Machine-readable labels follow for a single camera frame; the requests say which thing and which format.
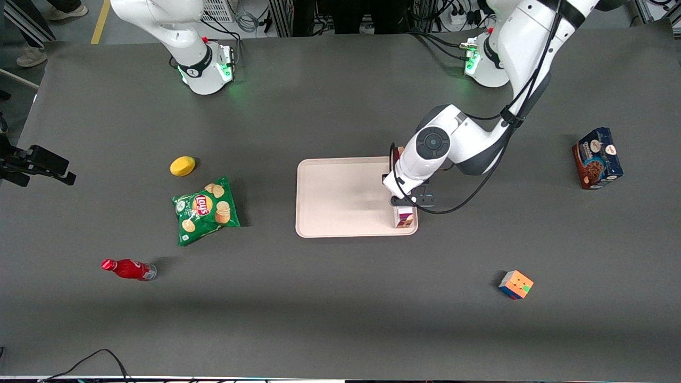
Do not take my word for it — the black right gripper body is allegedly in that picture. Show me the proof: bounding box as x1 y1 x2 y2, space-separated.
0 136 34 176

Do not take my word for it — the red cookie box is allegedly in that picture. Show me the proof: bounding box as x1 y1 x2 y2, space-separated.
393 146 417 229

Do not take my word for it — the beige plastic tray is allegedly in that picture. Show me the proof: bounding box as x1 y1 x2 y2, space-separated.
295 156 419 238

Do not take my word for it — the blue chocolate cookie box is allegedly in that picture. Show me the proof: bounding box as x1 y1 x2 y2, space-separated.
572 127 624 190

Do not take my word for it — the white vented box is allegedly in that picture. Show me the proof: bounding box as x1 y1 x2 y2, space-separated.
201 0 236 23

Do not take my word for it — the beige shoe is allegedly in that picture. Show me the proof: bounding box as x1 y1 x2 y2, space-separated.
16 47 47 68
47 4 89 21

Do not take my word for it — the yellow lemon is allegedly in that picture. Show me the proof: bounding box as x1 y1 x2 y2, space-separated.
170 156 196 177

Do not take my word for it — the red soda bottle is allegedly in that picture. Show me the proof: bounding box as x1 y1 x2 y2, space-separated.
101 259 157 281

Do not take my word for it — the colourful puzzle cube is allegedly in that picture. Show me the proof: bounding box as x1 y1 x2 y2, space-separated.
498 270 534 301

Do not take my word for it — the green chips bag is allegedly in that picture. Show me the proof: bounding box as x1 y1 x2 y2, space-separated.
171 176 241 247

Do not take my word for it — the person in dark clothing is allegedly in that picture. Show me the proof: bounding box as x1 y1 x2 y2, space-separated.
292 0 397 37

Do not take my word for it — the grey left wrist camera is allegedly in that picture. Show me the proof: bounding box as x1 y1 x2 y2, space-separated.
415 184 436 209

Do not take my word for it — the dark aluminium frame bar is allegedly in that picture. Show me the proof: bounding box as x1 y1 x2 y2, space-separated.
3 0 56 48

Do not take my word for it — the black base cable bundle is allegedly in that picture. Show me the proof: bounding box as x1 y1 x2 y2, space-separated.
407 31 471 60

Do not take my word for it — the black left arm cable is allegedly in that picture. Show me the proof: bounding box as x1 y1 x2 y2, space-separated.
391 0 564 215

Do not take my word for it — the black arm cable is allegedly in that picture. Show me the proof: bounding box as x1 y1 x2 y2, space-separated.
201 15 243 59
391 0 564 215

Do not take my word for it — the thin black floor cable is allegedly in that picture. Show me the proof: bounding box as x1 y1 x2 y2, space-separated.
37 348 134 383

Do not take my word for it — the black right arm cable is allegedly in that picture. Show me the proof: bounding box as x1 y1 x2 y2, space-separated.
201 15 243 59

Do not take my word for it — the grey coiled cable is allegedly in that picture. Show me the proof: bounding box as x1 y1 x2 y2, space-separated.
235 10 262 34

